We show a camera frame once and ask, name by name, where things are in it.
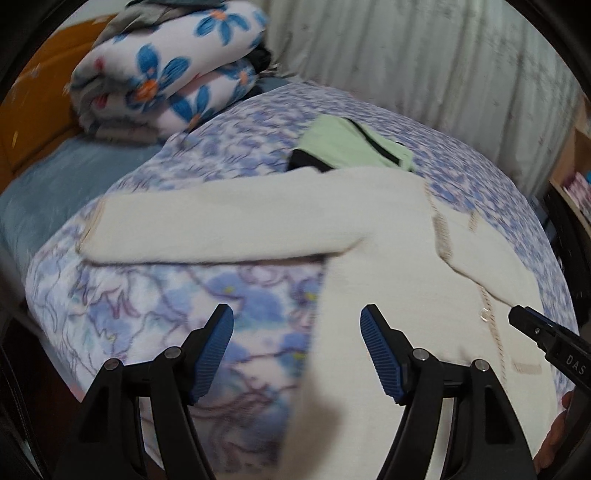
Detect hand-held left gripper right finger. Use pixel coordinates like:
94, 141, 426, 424
360, 304, 539, 480

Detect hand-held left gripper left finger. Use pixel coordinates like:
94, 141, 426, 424
55, 304, 235, 480

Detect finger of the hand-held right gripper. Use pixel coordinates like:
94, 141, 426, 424
508, 305, 562, 357

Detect cream knit cardigan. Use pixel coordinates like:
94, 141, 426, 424
76, 167, 561, 480

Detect person's right hand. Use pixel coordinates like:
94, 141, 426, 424
534, 391, 577, 472

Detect purple floral bed blanket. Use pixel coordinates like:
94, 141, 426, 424
25, 80, 580, 480

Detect wooden shelf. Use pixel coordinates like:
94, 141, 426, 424
554, 124, 591, 222

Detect light green garment black trim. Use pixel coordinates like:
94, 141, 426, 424
288, 114, 416, 174

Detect blue-grey bed sheet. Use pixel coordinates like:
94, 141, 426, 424
0, 136, 164, 278

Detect folded white blue-flower blanket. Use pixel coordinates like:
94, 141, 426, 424
69, 0, 271, 139

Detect orange wooden headboard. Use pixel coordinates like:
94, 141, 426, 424
0, 14, 118, 183

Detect grey cloth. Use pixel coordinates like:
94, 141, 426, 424
99, 0, 227, 42

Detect black furniture frame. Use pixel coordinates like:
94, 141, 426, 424
544, 179, 585, 296

